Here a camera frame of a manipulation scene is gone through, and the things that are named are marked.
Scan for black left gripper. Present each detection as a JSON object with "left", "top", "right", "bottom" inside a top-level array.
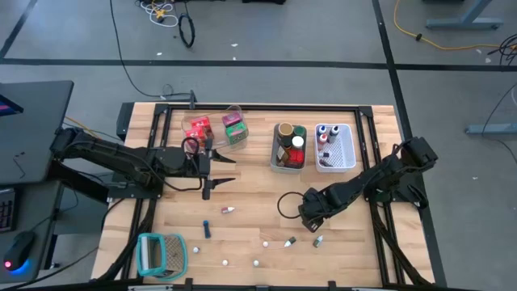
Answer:
[{"left": 185, "top": 138, "right": 237, "bottom": 201}]

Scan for green Apple Jacks cereal box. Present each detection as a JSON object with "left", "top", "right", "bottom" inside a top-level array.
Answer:
[{"left": 224, "top": 122, "right": 249, "bottom": 146}]

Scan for clear plastic bin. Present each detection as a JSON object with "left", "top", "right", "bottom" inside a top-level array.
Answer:
[{"left": 180, "top": 104, "right": 250, "bottom": 154}]

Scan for red-lidded paprika tin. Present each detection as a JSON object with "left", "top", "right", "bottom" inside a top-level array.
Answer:
[{"left": 286, "top": 148, "right": 305, "bottom": 168}]

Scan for grey plastic bin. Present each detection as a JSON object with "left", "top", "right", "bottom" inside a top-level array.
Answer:
[{"left": 269, "top": 123, "right": 308, "bottom": 175}]

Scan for white perforated basket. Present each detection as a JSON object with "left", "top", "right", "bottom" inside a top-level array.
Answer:
[{"left": 313, "top": 123, "right": 357, "bottom": 174}]

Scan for grey keyboard desk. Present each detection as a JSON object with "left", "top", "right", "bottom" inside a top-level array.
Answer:
[{"left": 0, "top": 180, "right": 64, "bottom": 284}]

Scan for black desk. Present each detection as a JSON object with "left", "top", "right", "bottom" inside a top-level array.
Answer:
[{"left": 0, "top": 79, "right": 75, "bottom": 186}]

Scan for grey desk foot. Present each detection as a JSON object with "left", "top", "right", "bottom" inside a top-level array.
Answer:
[{"left": 464, "top": 123, "right": 517, "bottom": 136}]

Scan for black computer mouse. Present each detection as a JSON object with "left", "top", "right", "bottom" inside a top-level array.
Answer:
[{"left": 2, "top": 230, "right": 36, "bottom": 271}]

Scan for black keyboard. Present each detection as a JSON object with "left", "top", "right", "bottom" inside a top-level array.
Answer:
[{"left": 0, "top": 188, "right": 17, "bottom": 234}]

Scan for computer monitor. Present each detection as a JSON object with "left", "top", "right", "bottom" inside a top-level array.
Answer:
[{"left": 0, "top": 93, "right": 24, "bottom": 117}]

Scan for grey desk leg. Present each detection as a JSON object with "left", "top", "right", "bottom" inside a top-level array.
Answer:
[{"left": 426, "top": 0, "right": 505, "bottom": 30}]

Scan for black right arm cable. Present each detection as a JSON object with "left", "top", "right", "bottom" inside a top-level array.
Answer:
[{"left": 276, "top": 191, "right": 305, "bottom": 220}]

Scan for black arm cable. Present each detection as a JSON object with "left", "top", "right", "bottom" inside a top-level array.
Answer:
[
  {"left": 276, "top": 191, "right": 305, "bottom": 220},
  {"left": 164, "top": 136, "right": 203, "bottom": 192}
]

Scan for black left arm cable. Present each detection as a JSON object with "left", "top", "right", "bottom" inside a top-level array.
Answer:
[{"left": 164, "top": 136, "right": 203, "bottom": 192}]

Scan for black floor cable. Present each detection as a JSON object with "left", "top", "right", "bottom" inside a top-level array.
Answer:
[{"left": 108, "top": 0, "right": 198, "bottom": 110}]

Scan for black coiled cable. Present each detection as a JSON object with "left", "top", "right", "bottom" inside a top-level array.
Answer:
[{"left": 177, "top": 2, "right": 196, "bottom": 49}]

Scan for white cable bundle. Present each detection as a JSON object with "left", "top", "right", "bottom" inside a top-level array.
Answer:
[{"left": 139, "top": 0, "right": 179, "bottom": 28}]

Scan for yellow floor cable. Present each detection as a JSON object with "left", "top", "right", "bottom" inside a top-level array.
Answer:
[{"left": 393, "top": 0, "right": 517, "bottom": 52}]

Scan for black cable bundle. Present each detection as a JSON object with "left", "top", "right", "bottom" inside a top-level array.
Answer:
[{"left": 486, "top": 34, "right": 517, "bottom": 65}]

